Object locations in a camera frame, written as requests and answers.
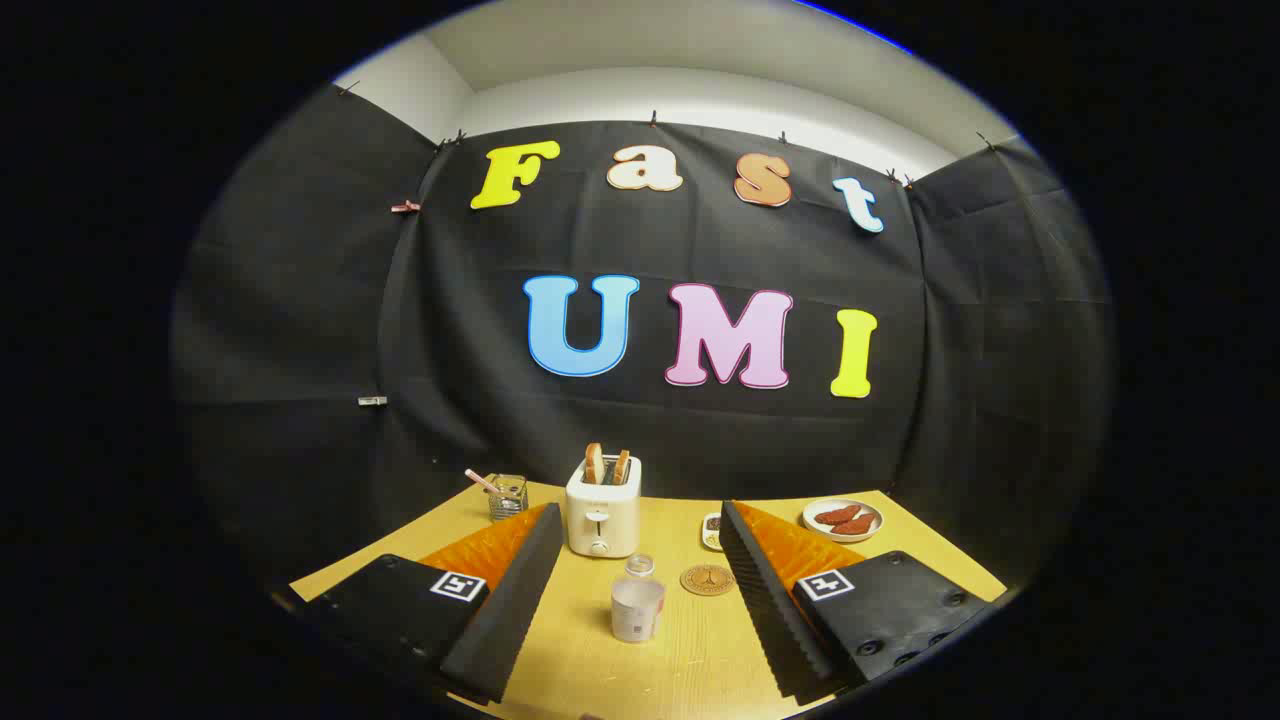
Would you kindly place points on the round brown coaster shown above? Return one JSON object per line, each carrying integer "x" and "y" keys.
{"x": 707, "y": 580}

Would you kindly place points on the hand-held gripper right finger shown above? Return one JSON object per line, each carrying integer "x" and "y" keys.
{"x": 775, "y": 620}

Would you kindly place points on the black backdrop cloth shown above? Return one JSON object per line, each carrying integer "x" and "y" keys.
{"x": 450, "y": 330}

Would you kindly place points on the white divided dish with beans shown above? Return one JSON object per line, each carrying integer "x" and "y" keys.
{"x": 711, "y": 532}

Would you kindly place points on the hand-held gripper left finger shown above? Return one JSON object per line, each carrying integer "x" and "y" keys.
{"x": 505, "y": 610}

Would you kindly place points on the pink straw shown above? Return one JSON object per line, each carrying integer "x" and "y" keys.
{"x": 478, "y": 480}

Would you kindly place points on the clear juice bottle white label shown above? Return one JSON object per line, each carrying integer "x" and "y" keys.
{"x": 637, "y": 608}

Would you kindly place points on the white oval plate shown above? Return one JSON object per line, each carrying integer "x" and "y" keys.
{"x": 812, "y": 525}

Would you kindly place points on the white toaster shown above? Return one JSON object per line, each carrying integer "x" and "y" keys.
{"x": 602, "y": 520}

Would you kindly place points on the toasted bread slice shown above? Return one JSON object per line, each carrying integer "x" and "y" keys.
{"x": 594, "y": 464}
{"x": 621, "y": 466}

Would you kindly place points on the red sausage piece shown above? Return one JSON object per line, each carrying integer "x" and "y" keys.
{"x": 856, "y": 525}
{"x": 838, "y": 514}

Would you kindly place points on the wooden table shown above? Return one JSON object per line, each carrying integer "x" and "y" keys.
{"x": 690, "y": 640}

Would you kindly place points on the clear glass tumbler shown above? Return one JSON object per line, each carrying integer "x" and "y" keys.
{"x": 509, "y": 503}

